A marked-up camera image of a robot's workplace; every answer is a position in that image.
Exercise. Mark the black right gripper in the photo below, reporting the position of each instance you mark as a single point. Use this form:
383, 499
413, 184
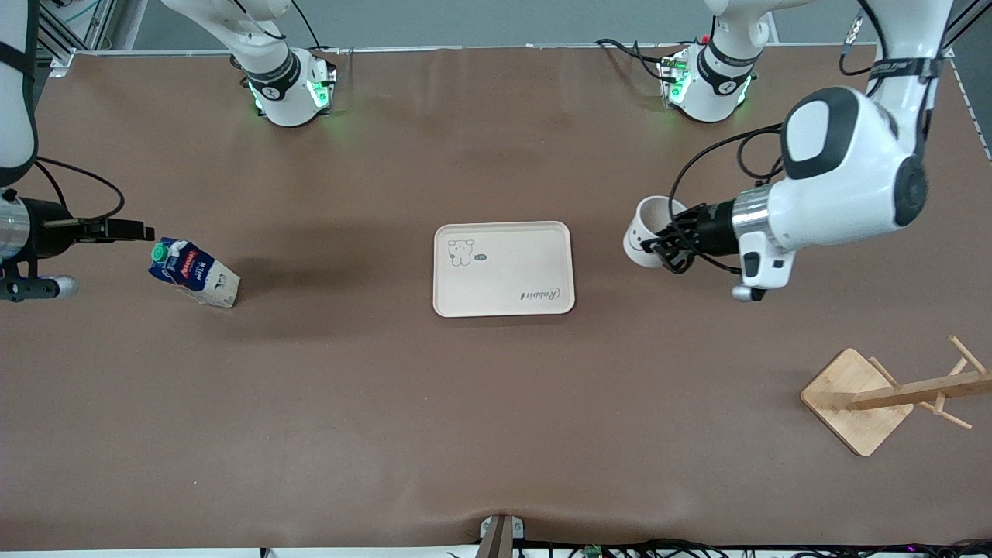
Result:
45, 229

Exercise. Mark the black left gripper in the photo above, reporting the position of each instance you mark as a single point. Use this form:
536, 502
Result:
711, 225

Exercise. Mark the blue milk carton green cap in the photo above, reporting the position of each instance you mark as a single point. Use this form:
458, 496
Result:
194, 273

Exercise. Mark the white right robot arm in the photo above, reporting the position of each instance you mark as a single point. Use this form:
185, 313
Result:
271, 74

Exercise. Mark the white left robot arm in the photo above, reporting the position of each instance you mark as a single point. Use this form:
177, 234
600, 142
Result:
845, 178

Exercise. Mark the cream tray with rabbit print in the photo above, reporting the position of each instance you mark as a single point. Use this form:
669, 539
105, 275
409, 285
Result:
504, 269

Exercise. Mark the wooden cup rack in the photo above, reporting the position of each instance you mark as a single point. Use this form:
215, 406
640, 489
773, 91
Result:
860, 399

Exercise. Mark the aluminium frame profile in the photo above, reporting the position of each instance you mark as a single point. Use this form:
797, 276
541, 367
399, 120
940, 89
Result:
66, 31
961, 23

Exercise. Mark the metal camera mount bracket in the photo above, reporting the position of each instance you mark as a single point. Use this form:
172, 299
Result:
501, 535

